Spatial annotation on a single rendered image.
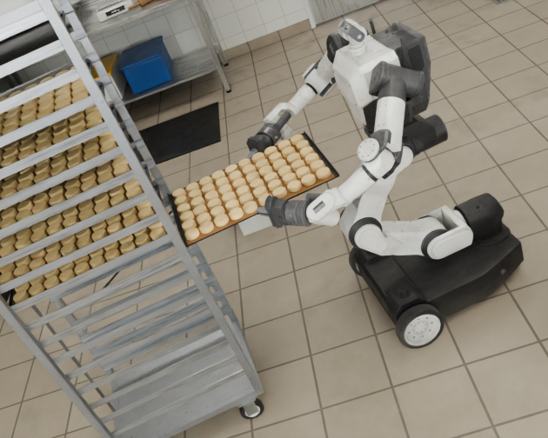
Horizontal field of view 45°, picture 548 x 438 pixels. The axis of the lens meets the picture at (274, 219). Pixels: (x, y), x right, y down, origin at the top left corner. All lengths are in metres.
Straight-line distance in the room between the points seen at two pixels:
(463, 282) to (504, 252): 0.23
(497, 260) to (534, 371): 0.49
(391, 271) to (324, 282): 0.48
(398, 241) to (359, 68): 0.81
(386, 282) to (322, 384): 0.52
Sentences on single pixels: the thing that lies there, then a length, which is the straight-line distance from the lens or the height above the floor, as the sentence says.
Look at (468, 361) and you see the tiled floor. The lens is 2.78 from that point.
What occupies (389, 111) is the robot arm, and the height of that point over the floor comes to 1.12.
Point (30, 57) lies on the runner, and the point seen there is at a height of 1.68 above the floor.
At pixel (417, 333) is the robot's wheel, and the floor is 0.08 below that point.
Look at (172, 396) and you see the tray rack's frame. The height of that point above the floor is 0.15.
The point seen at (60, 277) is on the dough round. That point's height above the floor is 0.97.
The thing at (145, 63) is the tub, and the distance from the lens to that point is 5.70.
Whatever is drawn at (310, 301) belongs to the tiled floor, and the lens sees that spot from 3.22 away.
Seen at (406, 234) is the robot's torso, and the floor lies 0.40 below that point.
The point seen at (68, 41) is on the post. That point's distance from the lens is 1.96.
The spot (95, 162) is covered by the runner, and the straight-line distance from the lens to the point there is 2.12.
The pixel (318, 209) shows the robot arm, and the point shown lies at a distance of 2.11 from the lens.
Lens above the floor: 2.13
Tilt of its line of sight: 34 degrees down
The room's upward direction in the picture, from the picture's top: 23 degrees counter-clockwise
